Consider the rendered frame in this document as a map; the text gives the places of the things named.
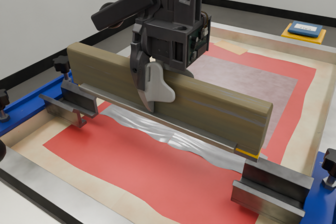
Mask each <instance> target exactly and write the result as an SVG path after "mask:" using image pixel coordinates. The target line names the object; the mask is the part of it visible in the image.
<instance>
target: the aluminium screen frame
mask: <svg viewBox="0 0 336 224"><path fill-rule="evenodd" d="M210 36H212V37H217V38H221V39H225V40H230V41H234V42H238V43H243V44H247V45H251V46H256V47H260V48H264V49H269V50H273V51H277V52H282V53H286V54H290V55H295V56H299V57H303V58H308V59H312V60H316V61H321V62H325V63H329V64H334V65H336V48H335V47H330V46H325V45H321V44H316V43H311V42H306V41H301V40H297V39H292V38H287V37H282V36H277V35H273V34H268V33H263V32H258V31H253V30H249V29H244V28H239V27H234V26H230V25H225V24H220V23H215V22H211V26H210ZM116 54H117V55H120V56H124V57H127V58H130V55H131V46H128V47H126V48H125V49H123V50H121V51H120V52H118V53H116ZM55 117H56V116H54V115H52V114H49V113H48V112H47V108H44V109H43V110H41V111H40V112H38V113H37V114H35V115H33V116H32V117H30V118H29V119H27V120H26V121H24V122H22V123H21V124H19V125H18V126H16V127H14V128H13V129H11V130H10V131H8V132H7V133H5V134H3V135H2V136H0V140H1V141H2V142H3V143H4V144H5V146H6V154H5V156H4V158H3V160H2V161H1V162H0V178H2V179H3V180H4V181H6V182H7V183H9V184H10V185H12V186H13V187H15V188H16V189H17V190H19V191H20V192H22V193H23V194H25V195H26V196H28V197H29V198H30V199H32V200H33V201H35V202H36V203H38V204H39V205H41V206H42V207H43V208H45V209H46V210H48V211H49V212H51V213H52V214H54V215H55V216H57V217H58V218H59V219H61V220H62V221H64V222H65V223H67V224H135V223H133V222H132V221H130V220H128V219H127V218H125V217H124V216H122V215H120V214H119V213H117V212H115V211H114V210H112V209H110V208H109V207H107V206H105V205H104V204H102V203H100V202H99V201H97V200H95V199H94V198H92V197H90V196H89V195H87V194H86V193H84V192H82V191H81V190H79V189H77V188H76V187H74V186H72V185H71V184H69V183H67V182H66V181H64V180H62V179H61V178H59V177H57V176H56V175H54V174H52V173H51V172H49V171H48V170H46V169H44V168H43V167H41V166H39V165H38V164H36V163H34V162H33V161H31V160H29V159H28V158H26V157H24V156H23V155H21V154H19V153H18V152H16V151H14V150H13V149H11V147H12V146H14V145H15V144H17V143H18V142H20V141H21V140H23V139H24V138H26V137H27V136H29V135H30V134H32V133H33V132H35V131H36V130H37V129H39V128H40V127H42V126H43V125H45V124H46V123H48V122H49V121H51V120H52V119H54V118H55ZM328 148H331V149H335V150H336V79H335V83H334V86H333V90H332V94H331V97H330V101H329V105H328V108H327V112H326V116H325V119H324V123H323V127H322V130H321V134H320V138H319V141H318V145H317V149H316V152H315V156H314V160H313V163H312V167H311V171H310V174H309V177H311V174H312V171H313V167H314V163H315V159H316V156H317V153H318V151H320V152H323V153H326V151H327V149H328Z"/></svg>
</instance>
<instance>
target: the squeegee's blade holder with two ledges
mask: <svg viewBox="0 0 336 224"><path fill-rule="evenodd" d="M79 89H80V91H82V92H84V93H87V94H89V95H92V96H94V97H97V98H99V99H101V100H104V101H106V102H109V103H111V104H113V105H116V106H118V107H121V108H123V109H126V110H128V111H130V112H133V113H135V114H138V115H140V116H143V117H145V118H147V119H150V120H152V121H155V122H157V123H159V124H162V125H164V126H167V127H169V128H172V129H174V130H176V131H179V132H181V133H184V134H186V135H188V136H191V137H193V138H196V139H198V140H201V141H203V142H205V143H208V144H210V145H213V146H215V147H218V148H220V149H222V150H225V151H227V152H230V153H232V154H233V153H234V152H235V150H236V148H237V143H236V142H233V141H231V140H228V139H226V138H223V137H221V136H218V135H216V134H213V133H211V132H208V131H205V130H203V129H200V128H198V127H195V126H193V125H190V124H188V123H185V122H183V121H180V120H178V119H175V118H172V117H170V116H167V115H165V114H162V113H160V112H157V111H155V110H154V112H150V111H149V110H148V109H147V108H146V107H145V106H142V105H139V104H137V103H134V102H132V101H129V100H127V99H124V98H122V97H119V96H117V95H114V94H112V93H109V92H106V91H104V90H101V89H99V88H96V87H94V86H91V85H89V84H86V83H83V84H81V85H80V86H79Z"/></svg>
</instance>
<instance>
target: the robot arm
mask: <svg viewBox="0 0 336 224"><path fill-rule="evenodd" d="M201 9H202V0H118V1H116V2H107V3H105V4H103V5H102V6H101V8H100V9H99V11H98V12H96V13H94V14H93V15H91V20H92V22H93V24H94V26H95V27H96V29H97V30H98V31H102V30H104V29H106V28H110V29H115V28H117V27H119V26H120V25H121V24H122V23H123V21H124V19H126V18H128V17H130V16H133V15H135V14H137V16H138V18H136V19H135V24H134V26H133V29H132V42H131V43H130V46H131V52H130V63H129V64H130V72H131V76H132V79H133V82H134V86H135V88H136V89H137V91H138V94H139V96H140V98H141V100H142V102H143V104H144V105H145V107H146V108H147V109H148V111H150V112H151V113H153V112H154V110H155V102H165V103H171V102H173V101H174V100H175V92H174V90H173V89H172V88H171V87H169V86H168V85H167V84H166V83H165V81H164V78H163V69H165V70H168V71H172V72H175V73H178V74H181V75H184V76H188V77H191V78H194V74H193V73H192V72H191V71H190V70H188V69H187V68H188V67H189V66H190V65H191V64H192V63H193V62H195V61H196V60H197V59H198V58H199V57H200V56H201V55H202V54H204V53H205V52H206V51H209V43H210V32H211V20H212V15H210V14H207V13H206V12H204V11H201ZM201 12H202V13H201ZM151 57H152V58H153V59H155V61H152V62H150V58H151Z"/></svg>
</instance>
